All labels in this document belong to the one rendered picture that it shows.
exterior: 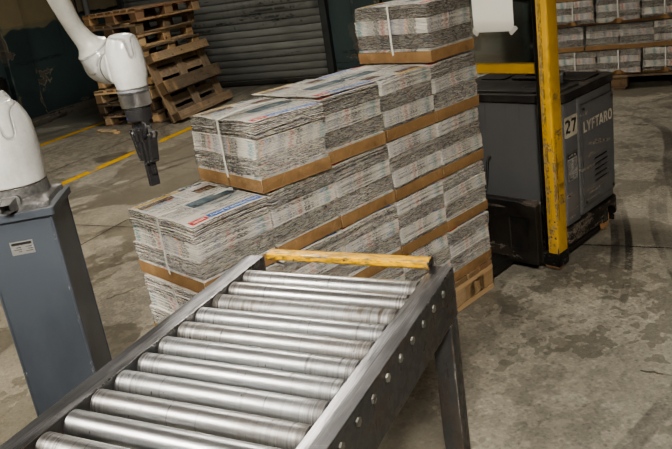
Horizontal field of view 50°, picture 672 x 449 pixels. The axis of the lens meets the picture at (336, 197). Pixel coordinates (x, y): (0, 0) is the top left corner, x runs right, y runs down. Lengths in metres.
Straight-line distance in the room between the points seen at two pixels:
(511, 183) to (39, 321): 2.30
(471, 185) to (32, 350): 1.82
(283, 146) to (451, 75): 0.90
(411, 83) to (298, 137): 0.59
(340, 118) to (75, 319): 1.06
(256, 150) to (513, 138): 1.62
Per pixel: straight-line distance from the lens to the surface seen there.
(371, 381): 1.27
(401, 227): 2.75
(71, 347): 2.11
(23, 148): 1.98
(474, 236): 3.16
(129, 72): 2.13
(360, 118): 2.52
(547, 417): 2.53
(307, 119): 2.32
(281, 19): 9.95
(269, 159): 2.24
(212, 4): 10.47
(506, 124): 3.51
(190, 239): 2.13
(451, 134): 2.93
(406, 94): 2.70
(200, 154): 2.50
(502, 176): 3.61
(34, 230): 2.00
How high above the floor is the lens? 1.48
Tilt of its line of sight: 18 degrees down
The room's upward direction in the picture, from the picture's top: 9 degrees counter-clockwise
